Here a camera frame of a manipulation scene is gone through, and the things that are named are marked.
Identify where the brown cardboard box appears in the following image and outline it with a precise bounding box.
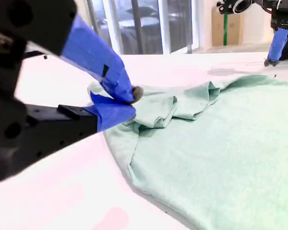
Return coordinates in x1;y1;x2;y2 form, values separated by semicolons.
211;6;244;46

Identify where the red wire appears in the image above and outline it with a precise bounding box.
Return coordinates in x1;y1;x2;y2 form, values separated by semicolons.
264;2;279;15

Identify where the green pole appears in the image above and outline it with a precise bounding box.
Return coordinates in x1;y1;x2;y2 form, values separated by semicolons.
223;13;229;46

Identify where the pale green T-shirt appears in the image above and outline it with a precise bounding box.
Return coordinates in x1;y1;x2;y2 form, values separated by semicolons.
87;74;288;230

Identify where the white window frame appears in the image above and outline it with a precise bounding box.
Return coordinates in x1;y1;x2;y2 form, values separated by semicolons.
86;0;201;55

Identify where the black camera box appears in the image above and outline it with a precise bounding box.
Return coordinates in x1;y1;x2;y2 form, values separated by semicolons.
216;0;254;15

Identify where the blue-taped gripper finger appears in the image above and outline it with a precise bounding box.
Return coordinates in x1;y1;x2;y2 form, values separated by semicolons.
14;0;144;104
264;28;288;67
26;92;137;159

